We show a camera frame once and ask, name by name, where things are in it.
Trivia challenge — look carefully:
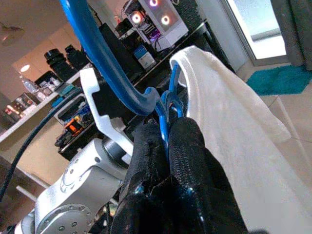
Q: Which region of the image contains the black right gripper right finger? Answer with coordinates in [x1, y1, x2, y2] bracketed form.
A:
[168, 118, 248, 234]

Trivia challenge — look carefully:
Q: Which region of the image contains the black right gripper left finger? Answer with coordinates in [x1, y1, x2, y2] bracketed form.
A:
[112, 121, 181, 234]

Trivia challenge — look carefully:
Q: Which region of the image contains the blue plastic hanger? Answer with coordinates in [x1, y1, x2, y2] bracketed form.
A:
[59, 0, 188, 159]

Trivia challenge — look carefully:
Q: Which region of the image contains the plain white t-shirt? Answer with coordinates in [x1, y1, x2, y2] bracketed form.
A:
[169, 45, 312, 234]

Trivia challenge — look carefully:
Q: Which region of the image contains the orange black tool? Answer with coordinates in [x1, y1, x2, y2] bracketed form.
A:
[63, 116, 85, 136]

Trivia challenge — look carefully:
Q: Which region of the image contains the blue white carton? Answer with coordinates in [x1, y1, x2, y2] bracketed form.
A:
[133, 44, 157, 70]

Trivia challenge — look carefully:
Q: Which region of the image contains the black monitor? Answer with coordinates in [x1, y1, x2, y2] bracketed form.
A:
[98, 23, 144, 78]

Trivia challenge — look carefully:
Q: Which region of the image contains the clear water bottle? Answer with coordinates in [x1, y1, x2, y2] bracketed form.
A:
[20, 76, 38, 95]

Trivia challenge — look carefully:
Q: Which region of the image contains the white shelf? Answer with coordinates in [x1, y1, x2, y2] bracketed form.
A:
[0, 65, 98, 203]

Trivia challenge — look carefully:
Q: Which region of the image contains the white computer case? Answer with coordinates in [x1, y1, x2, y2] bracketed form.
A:
[121, 0, 190, 52]

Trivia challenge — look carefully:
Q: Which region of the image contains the black desk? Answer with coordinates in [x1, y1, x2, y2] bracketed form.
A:
[129, 19, 236, 88]

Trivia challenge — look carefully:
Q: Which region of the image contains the teal rug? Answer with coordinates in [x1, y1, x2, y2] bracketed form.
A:
[246, 64, 312, 96]

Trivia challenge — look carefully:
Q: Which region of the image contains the glass balcony door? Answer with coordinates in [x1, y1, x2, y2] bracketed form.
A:
[220, 0, 288, 66]

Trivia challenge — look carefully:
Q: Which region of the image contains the grey curtain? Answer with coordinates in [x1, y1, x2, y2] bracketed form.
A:
[270, 0, 312, 68]

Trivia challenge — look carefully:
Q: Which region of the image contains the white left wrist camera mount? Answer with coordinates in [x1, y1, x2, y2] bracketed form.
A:
[79, 67, 134, 164]

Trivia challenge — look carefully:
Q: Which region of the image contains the black camera lens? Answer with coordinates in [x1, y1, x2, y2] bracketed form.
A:
[64, 44, 90, 71]
[43, 48, 74, 80]

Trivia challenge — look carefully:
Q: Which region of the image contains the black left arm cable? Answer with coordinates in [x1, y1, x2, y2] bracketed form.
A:
[0, 87, 85, 202]

